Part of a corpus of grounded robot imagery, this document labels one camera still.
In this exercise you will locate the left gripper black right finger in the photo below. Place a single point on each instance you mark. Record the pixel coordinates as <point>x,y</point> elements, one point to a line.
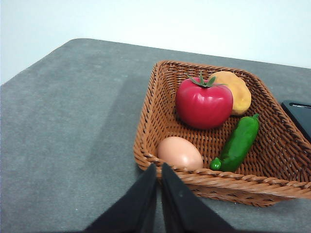
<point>184,208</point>

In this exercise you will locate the red tomato with green stem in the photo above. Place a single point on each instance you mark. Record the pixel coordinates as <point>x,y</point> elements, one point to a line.
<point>204,106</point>

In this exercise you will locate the yellow-orange potato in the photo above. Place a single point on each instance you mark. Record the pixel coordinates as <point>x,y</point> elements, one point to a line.
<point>240,97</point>

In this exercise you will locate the beige egg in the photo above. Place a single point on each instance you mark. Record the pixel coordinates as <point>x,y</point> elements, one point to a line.
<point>179,153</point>

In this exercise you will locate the green cucumber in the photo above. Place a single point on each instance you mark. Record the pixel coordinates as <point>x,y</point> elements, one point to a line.
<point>239,143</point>

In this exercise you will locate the brown woven wicker basket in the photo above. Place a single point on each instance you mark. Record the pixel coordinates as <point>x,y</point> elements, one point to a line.
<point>167,126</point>

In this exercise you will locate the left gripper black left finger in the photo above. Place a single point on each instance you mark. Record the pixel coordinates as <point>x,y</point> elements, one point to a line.
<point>136,206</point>

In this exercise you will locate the black rectangular tray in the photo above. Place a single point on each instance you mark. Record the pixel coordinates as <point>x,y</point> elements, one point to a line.
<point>300,116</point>

